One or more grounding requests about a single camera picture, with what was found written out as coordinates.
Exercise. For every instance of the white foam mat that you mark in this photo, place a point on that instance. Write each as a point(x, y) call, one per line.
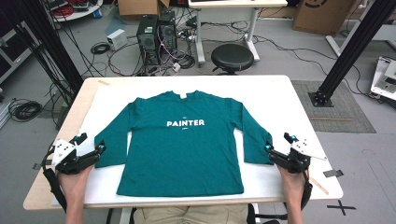
point(174, 85)

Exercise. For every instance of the black tape strip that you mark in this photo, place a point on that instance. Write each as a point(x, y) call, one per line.
point(38, 165)
point(333, 173)

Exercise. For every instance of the thin wooden stick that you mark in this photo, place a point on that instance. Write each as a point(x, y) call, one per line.
point(320, 186)

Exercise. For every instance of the small white box device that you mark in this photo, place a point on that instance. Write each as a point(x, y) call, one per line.
point(116, 39)

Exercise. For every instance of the grey floor mat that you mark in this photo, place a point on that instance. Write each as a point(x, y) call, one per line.
point(342, 105)

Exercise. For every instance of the small cardboard box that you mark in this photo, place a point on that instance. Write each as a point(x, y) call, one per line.
point(140, 6)

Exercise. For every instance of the black round stool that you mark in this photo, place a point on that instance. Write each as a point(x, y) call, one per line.
point(232, 57)

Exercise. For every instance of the white machine with metal parts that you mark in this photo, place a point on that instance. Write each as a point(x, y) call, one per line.
point(384, 81)

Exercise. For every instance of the grey shelf rack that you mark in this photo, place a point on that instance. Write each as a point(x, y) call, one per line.
point(12, 59)

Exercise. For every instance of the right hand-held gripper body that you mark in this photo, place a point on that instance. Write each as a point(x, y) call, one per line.
point(297, 158)

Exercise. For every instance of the person's right hand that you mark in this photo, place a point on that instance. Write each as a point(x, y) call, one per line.
point(292, 185)

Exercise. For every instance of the round white table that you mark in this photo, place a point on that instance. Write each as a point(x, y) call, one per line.
point(81, 14)

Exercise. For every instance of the person's left hand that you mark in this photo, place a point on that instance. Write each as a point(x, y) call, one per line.
point(74, 185)

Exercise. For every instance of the large cardboard box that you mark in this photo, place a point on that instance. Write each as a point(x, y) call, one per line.
point(323, 15)

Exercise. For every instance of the person's legs in khaki trousers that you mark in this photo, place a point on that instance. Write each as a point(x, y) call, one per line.
point(193, 215)

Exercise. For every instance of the black computer tower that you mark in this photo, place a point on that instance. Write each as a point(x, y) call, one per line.
point(167, 34)
point(147, 40)

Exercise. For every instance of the blue tape roll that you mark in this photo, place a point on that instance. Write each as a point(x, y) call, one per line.
point(97, 13)

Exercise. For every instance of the white power adapter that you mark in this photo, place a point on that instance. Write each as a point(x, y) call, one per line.
point(176, 67)

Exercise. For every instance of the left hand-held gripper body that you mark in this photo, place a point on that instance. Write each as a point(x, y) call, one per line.
point(63, 151)

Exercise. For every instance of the teal long-sleeve shirt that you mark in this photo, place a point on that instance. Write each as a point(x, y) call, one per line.
point(183, 155)

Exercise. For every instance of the white desk frame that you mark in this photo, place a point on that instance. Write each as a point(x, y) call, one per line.
point(334, 43)

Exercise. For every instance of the white desk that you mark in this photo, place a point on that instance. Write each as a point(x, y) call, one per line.
point(236, 3)

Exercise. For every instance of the black tape cross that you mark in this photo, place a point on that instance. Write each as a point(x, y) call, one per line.
point(341, 207)

